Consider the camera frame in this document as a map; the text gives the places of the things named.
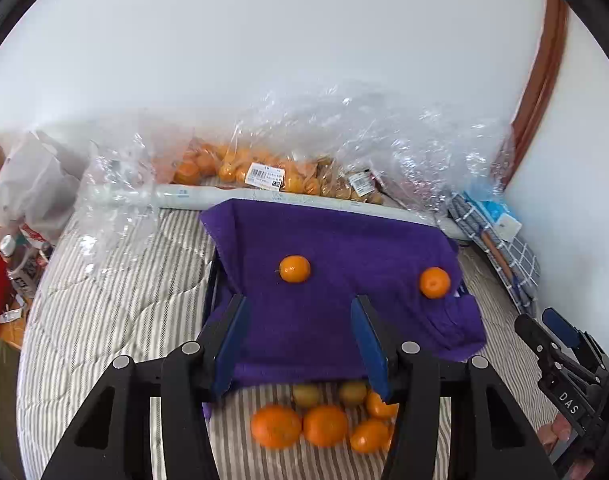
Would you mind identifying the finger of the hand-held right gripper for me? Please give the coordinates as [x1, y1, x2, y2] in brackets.
[514, 313, 597, 391]
[541, 307, 609, 373]

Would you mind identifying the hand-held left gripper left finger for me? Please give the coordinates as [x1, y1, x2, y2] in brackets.
[42, 294, 251, 480]

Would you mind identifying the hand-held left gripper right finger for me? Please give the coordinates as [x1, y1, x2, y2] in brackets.
[351, 294, 557, 480]

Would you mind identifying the small yellow-green fruit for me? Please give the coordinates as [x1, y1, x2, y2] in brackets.
[338, 380, 369, 407]
[292, 382, 321, 408]

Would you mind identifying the large orange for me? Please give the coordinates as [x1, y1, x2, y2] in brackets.
[365, 391, 400, 420]
[349, 419, 391, 454]
[303, 404, 349, 448]
[251, 404, 304, 450]

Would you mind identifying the small orange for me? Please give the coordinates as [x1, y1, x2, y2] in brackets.
[419, 267, 452, 300]
[278, 255, 311, 284]

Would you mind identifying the bag of brown fruits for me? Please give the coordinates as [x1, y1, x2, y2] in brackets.
[317, 157, 385, 206]

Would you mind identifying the person's right hand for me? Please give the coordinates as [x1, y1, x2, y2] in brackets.
[535, 421, 574, 456]

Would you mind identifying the grey checkered cloth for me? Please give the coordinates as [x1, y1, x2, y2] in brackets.
[447, 192, 542, 317]

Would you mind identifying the purple towel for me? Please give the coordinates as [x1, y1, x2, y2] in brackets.
[199, 198, 487, 421]

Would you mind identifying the blue white tissue pack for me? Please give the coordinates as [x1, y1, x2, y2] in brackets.
[477, 195, 524, 241]

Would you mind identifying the white paper roll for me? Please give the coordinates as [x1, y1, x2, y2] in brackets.
[94, 182, 467, 243]

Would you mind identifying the labelled bag of oranges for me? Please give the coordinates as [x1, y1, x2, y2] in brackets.
[207, 140, 321, 196]

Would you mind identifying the plain bag of oranges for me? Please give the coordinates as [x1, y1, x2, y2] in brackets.
[170, 142, 210, 187]

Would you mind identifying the crumpled clear plastic bag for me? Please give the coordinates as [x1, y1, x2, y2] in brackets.
[78, 130, 178, 273]

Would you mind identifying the large clear plastic bag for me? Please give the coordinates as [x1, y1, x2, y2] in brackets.
[232, 79, 516, 223]

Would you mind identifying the wooden side table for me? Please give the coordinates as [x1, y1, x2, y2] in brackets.
[0, 305, 34, 352]

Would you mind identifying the white capped bottle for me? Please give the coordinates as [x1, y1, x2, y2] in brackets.
[0, 235, 19, 266]

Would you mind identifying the white plastic bag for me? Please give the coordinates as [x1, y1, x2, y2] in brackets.
[0, 130, 84, 242]

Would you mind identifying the brown wooden door frame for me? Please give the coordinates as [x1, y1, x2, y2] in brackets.
[494, 0, 571, 192]

